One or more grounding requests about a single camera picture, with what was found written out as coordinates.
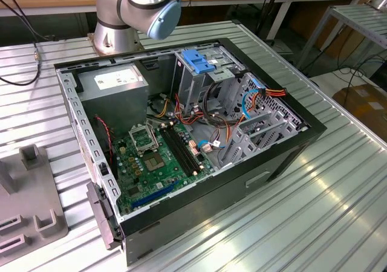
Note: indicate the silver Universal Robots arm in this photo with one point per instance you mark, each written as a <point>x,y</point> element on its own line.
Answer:
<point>121,18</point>

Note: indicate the perforated metal disk bay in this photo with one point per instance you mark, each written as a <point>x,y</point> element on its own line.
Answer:
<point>266,127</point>

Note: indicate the black RAM slot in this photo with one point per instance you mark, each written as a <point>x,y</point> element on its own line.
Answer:
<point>186,149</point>
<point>176,152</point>

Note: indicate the grey metal drive cage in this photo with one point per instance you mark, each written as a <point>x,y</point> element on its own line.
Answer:
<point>189,84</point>

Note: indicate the CPU socket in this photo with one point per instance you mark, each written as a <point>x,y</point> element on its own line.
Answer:
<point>154,162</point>

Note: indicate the green motherboard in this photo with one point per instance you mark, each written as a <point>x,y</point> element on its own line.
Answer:
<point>157,178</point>

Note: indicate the blue plastic drive latch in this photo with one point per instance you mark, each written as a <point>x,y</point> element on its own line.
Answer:
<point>196,62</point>

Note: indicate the black open PC case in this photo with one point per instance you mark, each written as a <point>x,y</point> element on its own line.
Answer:
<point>211,199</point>

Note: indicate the grey power supply unit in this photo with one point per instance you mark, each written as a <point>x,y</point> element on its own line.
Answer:
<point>121,102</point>

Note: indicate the blue expansion slot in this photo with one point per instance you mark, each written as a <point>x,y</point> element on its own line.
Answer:
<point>154,195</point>

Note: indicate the grey case side latch panel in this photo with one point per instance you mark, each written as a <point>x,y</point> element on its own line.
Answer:
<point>101,214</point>

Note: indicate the brown cardboard box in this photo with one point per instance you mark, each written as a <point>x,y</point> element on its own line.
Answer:
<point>362,102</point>

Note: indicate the grey parts rack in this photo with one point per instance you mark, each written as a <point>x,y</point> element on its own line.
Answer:
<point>27,193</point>

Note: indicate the metal slat side table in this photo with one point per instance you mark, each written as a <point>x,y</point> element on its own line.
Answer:
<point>356,18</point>

